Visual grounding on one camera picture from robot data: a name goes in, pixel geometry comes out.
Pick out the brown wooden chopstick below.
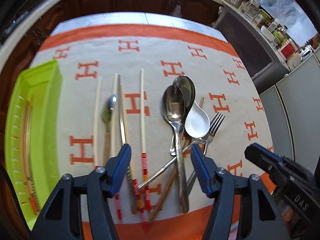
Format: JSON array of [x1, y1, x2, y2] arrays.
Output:
[[25, 101, 40, 215], [20, 101, 31, 201]]

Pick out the white ceramic soup spoon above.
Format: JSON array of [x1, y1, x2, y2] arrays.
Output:
[[184, 102, 210, 138]]

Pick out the large hammered steel spoon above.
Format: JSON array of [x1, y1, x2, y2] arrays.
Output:
[[162, 85, 189, 213]]

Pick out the steel soup spoon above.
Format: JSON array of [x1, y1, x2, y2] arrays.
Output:
[[172, 75, 196, 153]]

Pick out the cream chopstick red striped end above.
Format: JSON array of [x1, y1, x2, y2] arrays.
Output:
[[93, 75, 101, 167], [111, 73, 122, 222], [140, 68, 151, 212]]

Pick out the steel fork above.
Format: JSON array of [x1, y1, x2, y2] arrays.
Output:
[[187, 112, 225, 194]]

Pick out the green plastic utensil tray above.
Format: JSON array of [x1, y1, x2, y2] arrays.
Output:
[[4, 60, 62, 229]]

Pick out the orange beige H-pattern cloth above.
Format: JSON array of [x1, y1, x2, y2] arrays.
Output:
[[30, 24, 276, 240]]

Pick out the small spoon wooden handle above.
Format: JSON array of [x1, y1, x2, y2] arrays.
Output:
[[101, 94, 117, 165]]

